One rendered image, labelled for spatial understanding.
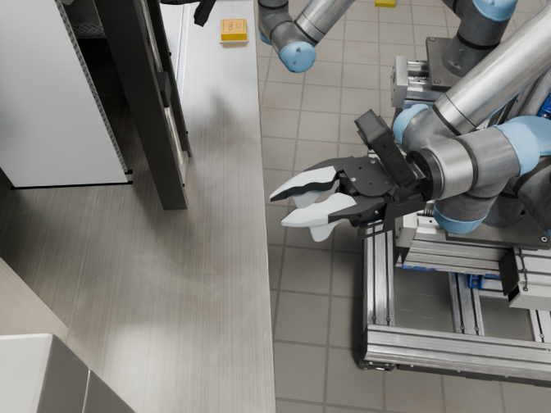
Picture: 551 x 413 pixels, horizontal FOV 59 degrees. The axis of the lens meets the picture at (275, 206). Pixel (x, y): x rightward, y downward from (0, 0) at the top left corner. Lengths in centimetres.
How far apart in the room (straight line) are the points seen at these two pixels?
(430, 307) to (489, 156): 109
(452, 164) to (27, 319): 63
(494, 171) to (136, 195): 70
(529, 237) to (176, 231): 76
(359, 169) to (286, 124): 181
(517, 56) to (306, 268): 134
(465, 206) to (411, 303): 99
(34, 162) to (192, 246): 36
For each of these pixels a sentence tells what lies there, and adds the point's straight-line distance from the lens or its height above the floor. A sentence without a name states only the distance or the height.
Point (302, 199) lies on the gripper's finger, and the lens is 64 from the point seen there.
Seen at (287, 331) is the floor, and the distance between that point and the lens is 184.
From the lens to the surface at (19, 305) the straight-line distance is 78.
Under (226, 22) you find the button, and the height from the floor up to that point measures 92.
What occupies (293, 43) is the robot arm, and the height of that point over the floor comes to 105.
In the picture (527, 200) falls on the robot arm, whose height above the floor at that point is 97.
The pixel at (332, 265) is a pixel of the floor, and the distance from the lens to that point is 196.
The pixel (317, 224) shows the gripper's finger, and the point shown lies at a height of 123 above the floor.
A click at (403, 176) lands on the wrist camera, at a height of 125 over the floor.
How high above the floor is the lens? 172
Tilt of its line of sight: 55 degrees down
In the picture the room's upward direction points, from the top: straight up
